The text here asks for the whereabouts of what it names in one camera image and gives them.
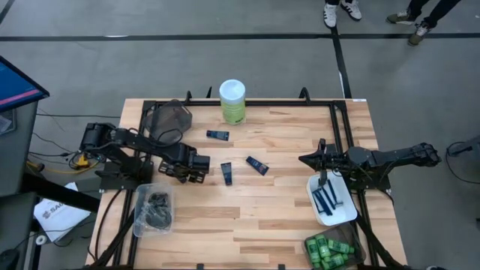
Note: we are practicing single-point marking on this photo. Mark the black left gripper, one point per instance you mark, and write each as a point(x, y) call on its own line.
point(184, 159)

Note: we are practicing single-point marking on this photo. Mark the white printed paper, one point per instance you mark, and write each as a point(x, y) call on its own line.
point(60, 217)

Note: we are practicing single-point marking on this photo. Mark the black computer mouse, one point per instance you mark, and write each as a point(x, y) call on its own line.
point(8, 258)

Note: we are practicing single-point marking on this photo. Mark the person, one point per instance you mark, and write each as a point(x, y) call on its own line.
point(423, 18)
point(339, 11)

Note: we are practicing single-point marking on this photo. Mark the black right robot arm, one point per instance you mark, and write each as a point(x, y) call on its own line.
point(397, 154)

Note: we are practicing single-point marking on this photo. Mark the dark grey plastic bin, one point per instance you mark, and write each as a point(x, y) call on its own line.
point(168, 116)

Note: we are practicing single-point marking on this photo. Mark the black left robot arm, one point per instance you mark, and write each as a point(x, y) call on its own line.
point(123, 140)

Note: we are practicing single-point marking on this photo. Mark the white sticker label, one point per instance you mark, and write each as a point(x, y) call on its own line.
point(359, 100)

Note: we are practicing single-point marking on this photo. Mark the black item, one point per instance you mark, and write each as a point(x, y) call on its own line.
point(164, 221)
point(153, 213)
point(158, 198)

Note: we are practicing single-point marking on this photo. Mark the black aluminium table frame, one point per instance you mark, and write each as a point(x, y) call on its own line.
point(281, 103)

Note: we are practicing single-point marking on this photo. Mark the grey transparent plastic bin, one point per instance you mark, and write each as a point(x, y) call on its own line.
point(348, 230)

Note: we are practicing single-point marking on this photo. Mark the green disinfecting wipes canister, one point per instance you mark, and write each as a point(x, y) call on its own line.
point(232, 101)

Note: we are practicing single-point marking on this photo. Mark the blue disposable razor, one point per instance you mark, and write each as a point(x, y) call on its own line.
point(327, 200)
point(333, 193)
point(318, 204)

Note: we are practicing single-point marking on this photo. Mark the white plastic bin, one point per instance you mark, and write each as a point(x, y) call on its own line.
point(343, 215)

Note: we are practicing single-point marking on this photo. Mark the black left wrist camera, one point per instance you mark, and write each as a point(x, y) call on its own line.
point(201, 164)

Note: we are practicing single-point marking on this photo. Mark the blue screen computer monitor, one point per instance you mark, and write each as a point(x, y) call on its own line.
point(15, 86)

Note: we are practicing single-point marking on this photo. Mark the dark blue toiletry tube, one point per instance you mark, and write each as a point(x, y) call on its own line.
point(226, 173)
point(257, 165)
point(217, 135)

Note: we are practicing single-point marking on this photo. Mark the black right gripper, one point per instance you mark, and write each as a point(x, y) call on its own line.
point(337, 160)

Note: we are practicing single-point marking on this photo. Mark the white tape roll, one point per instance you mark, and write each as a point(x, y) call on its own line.
point(40, 239)

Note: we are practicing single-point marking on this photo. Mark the black stand leg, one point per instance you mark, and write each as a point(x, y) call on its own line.
point(60, 193)

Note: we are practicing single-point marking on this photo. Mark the small green bottle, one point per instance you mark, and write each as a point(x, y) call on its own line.
point(318, 265)
point(322, 245)
point(335, 260)
point(313, 250)
point(340, 246)

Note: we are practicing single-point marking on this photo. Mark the clear plastic bin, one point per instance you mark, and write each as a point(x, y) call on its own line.
point(139, 195)

